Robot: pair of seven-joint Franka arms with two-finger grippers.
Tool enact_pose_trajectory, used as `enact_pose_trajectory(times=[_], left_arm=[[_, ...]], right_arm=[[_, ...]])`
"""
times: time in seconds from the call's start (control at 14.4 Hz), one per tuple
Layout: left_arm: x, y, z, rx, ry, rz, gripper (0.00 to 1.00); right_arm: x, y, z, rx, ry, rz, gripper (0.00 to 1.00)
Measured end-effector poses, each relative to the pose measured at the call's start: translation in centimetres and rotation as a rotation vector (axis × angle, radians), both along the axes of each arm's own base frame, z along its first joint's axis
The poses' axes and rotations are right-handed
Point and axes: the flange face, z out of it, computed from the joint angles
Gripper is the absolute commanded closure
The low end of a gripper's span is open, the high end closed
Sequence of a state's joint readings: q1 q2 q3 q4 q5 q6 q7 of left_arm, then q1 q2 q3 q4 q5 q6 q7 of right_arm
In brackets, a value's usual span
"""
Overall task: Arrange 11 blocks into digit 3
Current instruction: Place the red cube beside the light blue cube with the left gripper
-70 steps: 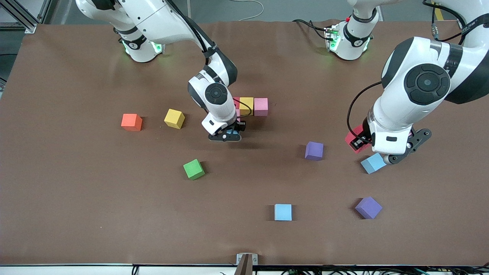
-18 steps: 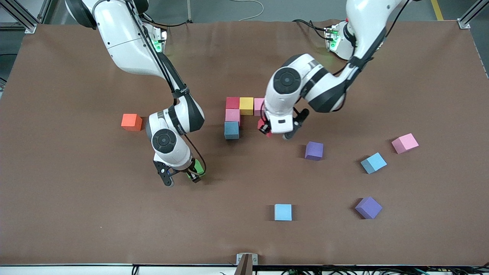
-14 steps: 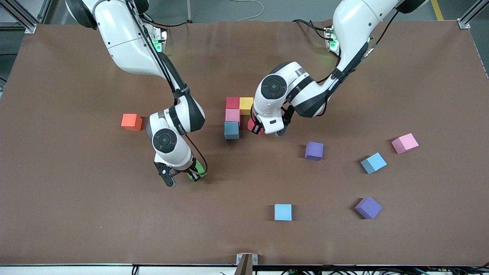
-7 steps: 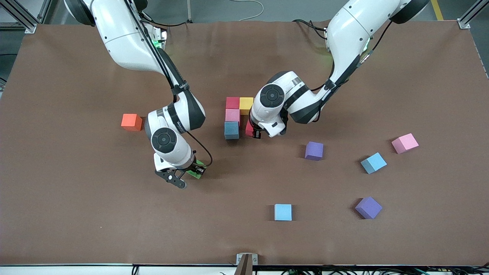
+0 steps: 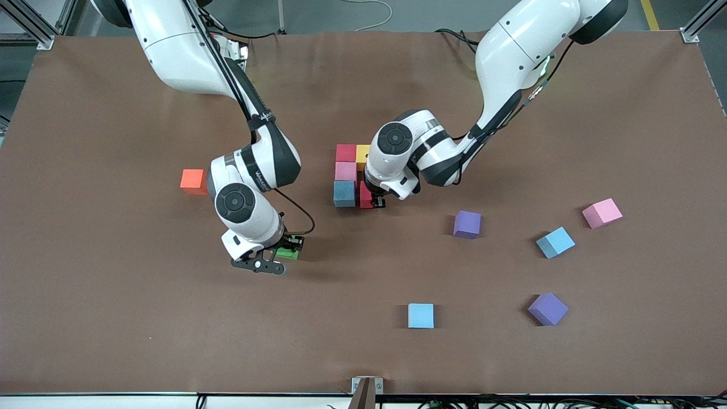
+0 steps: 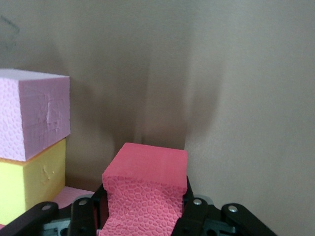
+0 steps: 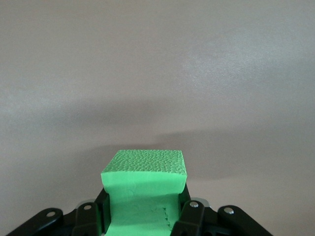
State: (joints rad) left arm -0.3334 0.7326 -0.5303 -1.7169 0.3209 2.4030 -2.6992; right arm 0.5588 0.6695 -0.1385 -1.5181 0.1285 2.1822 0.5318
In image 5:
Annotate purple foam block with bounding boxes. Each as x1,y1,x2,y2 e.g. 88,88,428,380
527,292,570,327
453,210,482,240

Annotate orange foam block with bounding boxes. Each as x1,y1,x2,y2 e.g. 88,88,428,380
180,169,208,196

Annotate light blue foam block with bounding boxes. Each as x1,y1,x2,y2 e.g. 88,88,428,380
408,303,435,329

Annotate brown table mat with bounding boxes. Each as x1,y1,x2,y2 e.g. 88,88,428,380
0,28,727,397

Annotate brown pole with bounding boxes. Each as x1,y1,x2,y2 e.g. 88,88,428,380
348,378,377,409

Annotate small metal bracket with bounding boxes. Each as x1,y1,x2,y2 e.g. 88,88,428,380
351,376,385,395

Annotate white floor cable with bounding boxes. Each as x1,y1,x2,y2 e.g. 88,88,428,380
341,0,394,32

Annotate black arm base cables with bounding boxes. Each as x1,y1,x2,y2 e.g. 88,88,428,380
434,27,483,55

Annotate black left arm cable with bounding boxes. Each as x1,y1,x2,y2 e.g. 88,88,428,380
454,39,575,187

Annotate white table edge rail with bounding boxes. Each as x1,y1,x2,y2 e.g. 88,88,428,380
0,393,727,409

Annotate aluminium frame post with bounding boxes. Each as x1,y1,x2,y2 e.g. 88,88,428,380
680,0,727,44
0,0,80,51

